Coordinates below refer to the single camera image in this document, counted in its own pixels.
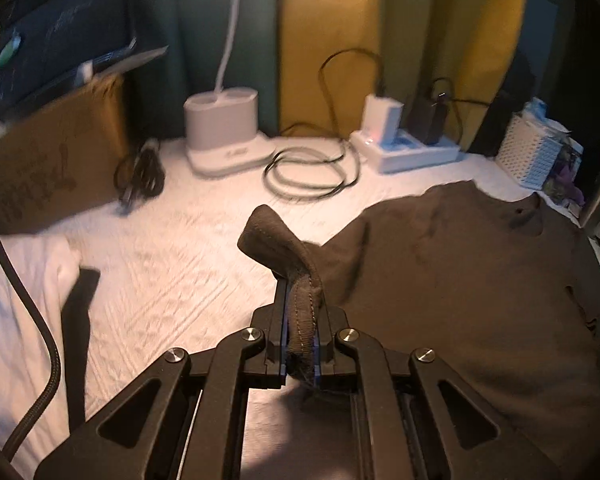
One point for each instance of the white folded cloth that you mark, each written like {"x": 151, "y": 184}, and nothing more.
{"x": 48, "y": 268}

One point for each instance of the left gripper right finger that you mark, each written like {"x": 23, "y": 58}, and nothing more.
{"x": 329, "y": 362}

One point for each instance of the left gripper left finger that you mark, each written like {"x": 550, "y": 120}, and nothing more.
{"x": 268, "y": 366}

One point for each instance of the olive green printed t-shirt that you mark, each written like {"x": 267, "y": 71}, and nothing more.
{"x": 507, "y": 292}

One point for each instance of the white power strip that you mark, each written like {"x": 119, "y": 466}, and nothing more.
{"x": 404, "y": 153}

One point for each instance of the white desk lamp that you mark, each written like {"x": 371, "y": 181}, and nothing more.
{"x": 222, "y": 133}

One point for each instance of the yellow green curtain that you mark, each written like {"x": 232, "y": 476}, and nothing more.
{"x": 470, "y": 42}

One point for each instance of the dark tablet screen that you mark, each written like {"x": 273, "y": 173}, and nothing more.
{"x": 41, "y": 54}

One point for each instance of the brown cardboard box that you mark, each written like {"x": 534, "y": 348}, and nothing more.
{"x": 61, "y": 160}

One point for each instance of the purple cloth item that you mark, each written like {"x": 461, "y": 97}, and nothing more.
{"x": 559, "y": 185}

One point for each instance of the white textured bed cover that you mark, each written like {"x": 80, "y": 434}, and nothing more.
{"x": 172, "y": 275}

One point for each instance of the white charger plug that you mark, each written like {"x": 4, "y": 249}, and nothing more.
{"x": 381, "y": 118}

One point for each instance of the black charger plug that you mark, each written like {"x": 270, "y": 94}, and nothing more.
{"x": 429, "y": 116}

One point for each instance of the white woven basket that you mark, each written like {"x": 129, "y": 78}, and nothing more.
{"x": 531, "y": 145}

